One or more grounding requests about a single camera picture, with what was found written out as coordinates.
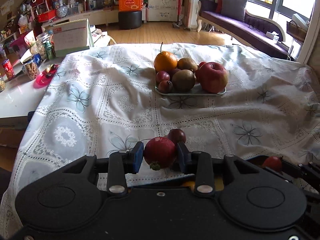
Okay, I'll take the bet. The small yellow-orange tomato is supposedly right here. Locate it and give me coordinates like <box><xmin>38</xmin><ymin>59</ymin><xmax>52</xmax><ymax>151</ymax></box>
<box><xmin>181</xmin><ymin>181</ymin><xmax>195</xmax><ymax>192</ymax></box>

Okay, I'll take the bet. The dark red plum on cloth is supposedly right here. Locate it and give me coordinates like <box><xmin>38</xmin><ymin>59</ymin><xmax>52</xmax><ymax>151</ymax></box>
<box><xmin>167</xmin><ymin>128</ymin><xmax>186</xmax><ymax>144</ymax></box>

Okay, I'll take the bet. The white lace floral tablecloth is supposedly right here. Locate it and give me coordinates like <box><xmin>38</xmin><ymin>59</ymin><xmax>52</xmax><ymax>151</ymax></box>
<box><xmin>1</xmin><ymin>43</ymin><xmax>319</xmax><ymax>238</ymax></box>

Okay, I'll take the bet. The light green fruit tray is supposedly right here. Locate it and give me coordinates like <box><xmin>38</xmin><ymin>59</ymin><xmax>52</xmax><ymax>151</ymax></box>
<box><xmin>154</xmin><ymin>80</ymin><xmax>227</xmax><ymax>96</ymax></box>

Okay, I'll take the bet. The dark plum lower in tray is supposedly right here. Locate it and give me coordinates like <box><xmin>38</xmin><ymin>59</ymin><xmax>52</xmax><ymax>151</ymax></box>
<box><xmin>158</xmin><ymin>80</ymin><xmax>173</xmax><ymax>94</ymax></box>

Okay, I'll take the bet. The dark plum in tray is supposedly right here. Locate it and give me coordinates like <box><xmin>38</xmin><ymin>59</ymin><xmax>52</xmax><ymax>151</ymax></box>
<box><xmin>156</xmin><ymin>70</ymin><xmax>170</xmax><ymax>84</ymax></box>
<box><xmin>169</xmin><ymin>68</ymin><xmax>180</xmax><ymax>81</ymax></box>
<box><xmin>158</xmin><ymin>80</ymin><xmax>173</xmax><ymax>94</ymax></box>

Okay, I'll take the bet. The front brown kiwi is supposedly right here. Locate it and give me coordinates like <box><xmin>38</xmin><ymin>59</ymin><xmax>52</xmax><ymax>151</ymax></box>
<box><xmin>172</xmin><ymin>69</ymin><xmax>195</xmax><ymax>92</ymax></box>

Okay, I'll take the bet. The brown kiwi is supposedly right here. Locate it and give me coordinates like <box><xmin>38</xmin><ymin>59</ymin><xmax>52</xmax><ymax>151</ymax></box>
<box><xmin>177</xmin><ymin>57</ymin><xmax>198</xmax><ymax>73</ymax></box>
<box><xmin>172</xmin><ymin>69</ymin><xmax>195</xmax><ymax>92</ymax></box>

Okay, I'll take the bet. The large red apple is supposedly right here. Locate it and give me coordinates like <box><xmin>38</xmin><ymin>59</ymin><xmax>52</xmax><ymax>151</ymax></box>
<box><xmin>195</xmin><ymin>62</ymin><xmax>228</xmax><ymax>94</ymax></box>

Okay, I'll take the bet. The small red tomato in tray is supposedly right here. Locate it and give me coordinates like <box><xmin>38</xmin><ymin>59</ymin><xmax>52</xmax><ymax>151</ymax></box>
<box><xmin>195</xmin><ymin>61</ymin><xmax>207</xmax><ymax>79</ymax></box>

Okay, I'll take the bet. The middle dark plum in tray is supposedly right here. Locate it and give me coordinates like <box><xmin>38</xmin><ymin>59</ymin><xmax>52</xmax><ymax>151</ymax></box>
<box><xmin>169</xmin><ymin>68</ymin><xmax>180</xmax><ymax>81</ymax></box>

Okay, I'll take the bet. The dark plum upper in tray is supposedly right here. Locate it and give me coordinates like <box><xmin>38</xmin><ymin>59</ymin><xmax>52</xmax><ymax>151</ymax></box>
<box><xmin>156</xmin><ymin>70</ymin><xmax>170</xmax><ymax>84</ymax></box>

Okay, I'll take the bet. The rear brown kiwi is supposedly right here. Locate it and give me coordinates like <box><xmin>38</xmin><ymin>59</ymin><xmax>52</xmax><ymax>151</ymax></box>
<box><xmin>177</xmin><ymin>57</ymin><xmax>198</xmax><ymax>73</ymax></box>

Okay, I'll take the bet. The orange with stem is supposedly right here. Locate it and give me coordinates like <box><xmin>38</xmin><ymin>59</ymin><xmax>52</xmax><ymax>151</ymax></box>
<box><xmin>153</xmin><ymin>43</ymin><xmax>178</xmax><ymax>73</ymax></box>

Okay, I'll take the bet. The pink plate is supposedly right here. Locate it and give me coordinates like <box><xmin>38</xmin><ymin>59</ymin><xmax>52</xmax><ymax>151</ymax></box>
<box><xmin>35</xmin><ymin>64</ymin><xmax>60</xmax><ymax>86</ymax></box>

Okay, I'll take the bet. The green can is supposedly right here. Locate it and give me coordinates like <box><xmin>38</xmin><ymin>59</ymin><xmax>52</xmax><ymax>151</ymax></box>
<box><xmin>43</xmin><ymin>40</ymin><xmax>55</xmax><ymax>60</ymax></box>

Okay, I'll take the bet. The glass jar with snacks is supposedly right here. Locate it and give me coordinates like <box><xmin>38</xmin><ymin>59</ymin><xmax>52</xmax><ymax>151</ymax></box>
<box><xmin>22</xmin><ymin>58</ymin><xmax>40</xmax><ymax>80</ymax></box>

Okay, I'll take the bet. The white desk calendar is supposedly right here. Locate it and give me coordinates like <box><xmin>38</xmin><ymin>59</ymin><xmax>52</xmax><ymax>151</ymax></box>
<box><xmin>52</xmin><ymin>18</ymin><xmax>94</xmax><ymax>57</ymax></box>

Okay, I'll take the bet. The red stick vacuum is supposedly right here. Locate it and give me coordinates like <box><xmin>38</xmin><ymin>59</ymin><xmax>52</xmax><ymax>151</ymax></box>
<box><xmin>172</xmin><ymin>0</ymin><xmax>183</xmax><ymax>29</ymax></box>

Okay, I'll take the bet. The red can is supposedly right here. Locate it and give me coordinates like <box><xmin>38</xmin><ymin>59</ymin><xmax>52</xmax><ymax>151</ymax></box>
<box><xmin>2</xmin><ymin>59</ymin><xmax>15</xmax><ymax>81</ymax></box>

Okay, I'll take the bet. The black round stool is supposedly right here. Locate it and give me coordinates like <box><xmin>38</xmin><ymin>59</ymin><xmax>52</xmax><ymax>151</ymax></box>
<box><xmin>118</xmin><ymin>10</ymin><xmax>142</xmax><ymax>30</ymax></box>

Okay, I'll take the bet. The purple chaise sofa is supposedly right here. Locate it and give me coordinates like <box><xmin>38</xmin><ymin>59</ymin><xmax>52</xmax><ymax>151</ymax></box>
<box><xmin>197</xmin><ymin>0</ymin><xmax>289</xmax><ymax>60</ymax></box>

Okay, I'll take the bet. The white tv console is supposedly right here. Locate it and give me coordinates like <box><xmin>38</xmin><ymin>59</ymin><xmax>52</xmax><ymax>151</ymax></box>
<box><xmin>42</xmin><ymin>6</ymin><xmax>119</xmax><ymax>30</ymax></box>

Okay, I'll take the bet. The red cushion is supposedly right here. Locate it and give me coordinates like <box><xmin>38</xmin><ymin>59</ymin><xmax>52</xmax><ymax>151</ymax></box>
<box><xmin>215</xmin><ymin>0</ymin><xmax>222</xmax><ymax>14</ymax></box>

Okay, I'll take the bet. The grey cushion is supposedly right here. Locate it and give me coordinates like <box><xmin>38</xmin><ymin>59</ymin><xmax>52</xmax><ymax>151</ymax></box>
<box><xmin>221</xmin><ymin>0</ymin><xmax>247</xmax><ymax>22</ymax></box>

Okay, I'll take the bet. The orange gift box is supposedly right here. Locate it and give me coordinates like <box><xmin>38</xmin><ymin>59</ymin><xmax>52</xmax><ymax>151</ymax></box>
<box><xmin>119</xmin><ymin>0</ymin><xmax>143</xmax><ymax>11</ymax></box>

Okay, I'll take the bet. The blue white porcelain vase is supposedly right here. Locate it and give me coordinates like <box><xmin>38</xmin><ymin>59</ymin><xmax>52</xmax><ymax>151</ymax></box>
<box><xmin>56</xmin><ymin>0</ymin><xmax>68</xmax><ymax>18</ymax></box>

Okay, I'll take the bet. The red box on shelf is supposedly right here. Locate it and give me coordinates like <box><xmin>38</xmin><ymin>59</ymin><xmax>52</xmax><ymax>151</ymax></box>
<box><xmin>37</xmin><ymin>9</ymin><xmax>56</xmax><ymax>23</ymax></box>

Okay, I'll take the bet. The white cartoon cabinet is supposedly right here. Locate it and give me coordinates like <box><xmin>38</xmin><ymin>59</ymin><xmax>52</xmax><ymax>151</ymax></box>
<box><xmin>146</xmin><ymin>0</ymin><xmax>186</xmax><ymax>22</ymax></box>

